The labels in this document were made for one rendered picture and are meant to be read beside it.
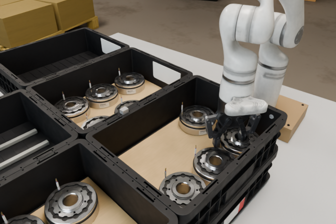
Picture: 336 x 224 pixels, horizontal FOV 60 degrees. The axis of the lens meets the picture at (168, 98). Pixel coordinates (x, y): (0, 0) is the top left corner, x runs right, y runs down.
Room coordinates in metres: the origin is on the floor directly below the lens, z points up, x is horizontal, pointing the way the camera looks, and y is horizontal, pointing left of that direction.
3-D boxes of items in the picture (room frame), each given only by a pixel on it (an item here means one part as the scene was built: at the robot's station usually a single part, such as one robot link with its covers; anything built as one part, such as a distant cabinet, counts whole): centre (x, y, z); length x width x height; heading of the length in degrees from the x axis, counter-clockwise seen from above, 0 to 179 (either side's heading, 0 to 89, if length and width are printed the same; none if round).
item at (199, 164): (0.48, -0.11, 0.86); 0.10 x 0.10 x 0.01
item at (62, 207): (0.37, 0.20, 0.86); 0.05 x 0.05 x 0.01
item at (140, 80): (0.87, 0.13, 0.86); 0.10 x 0.10 x 0.01
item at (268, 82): (0.85, -0.34, 0.84); 0.09 x 0.09 x 0.17; 50
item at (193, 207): (0.53, -0.05, 0.92); 0.40 x 0.30 x 0.02; 136
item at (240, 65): (0.56, -0.15, 1.12); 0.09 x 0.07 x 0.15; 66
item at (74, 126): (0.74, 0.16, 0.92); 0.40 x 0.30 x 0.02; 136
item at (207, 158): (0.48, -0.11, 0.86); 0.05 x 0.05 x 0.01
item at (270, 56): (0.85, -0.34, 1.00); 0.09 x 0.09 x 0.17; 47
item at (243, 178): (0.53, -0.05, 0.87); 0.40 x 0.30 x 0.11; 136
